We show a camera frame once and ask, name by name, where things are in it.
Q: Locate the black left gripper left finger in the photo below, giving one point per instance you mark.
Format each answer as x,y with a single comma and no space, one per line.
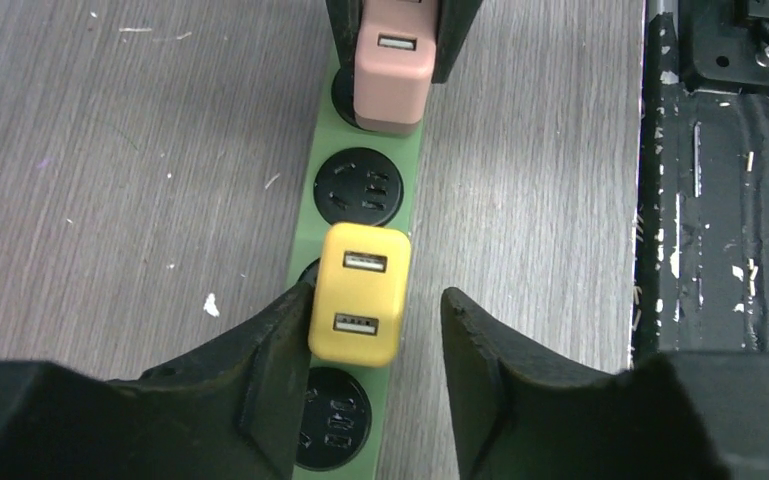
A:
228,409

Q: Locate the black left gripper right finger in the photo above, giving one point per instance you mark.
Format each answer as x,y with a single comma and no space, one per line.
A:
522,411

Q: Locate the yellow plug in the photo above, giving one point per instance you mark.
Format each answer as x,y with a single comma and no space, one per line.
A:
359,298

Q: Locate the pink plug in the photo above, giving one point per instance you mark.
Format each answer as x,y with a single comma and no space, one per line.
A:
394,62

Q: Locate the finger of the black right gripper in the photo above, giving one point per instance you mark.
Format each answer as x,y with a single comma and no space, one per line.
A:
455,19
345,21

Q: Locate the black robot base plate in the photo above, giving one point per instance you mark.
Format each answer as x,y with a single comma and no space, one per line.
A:
702,240

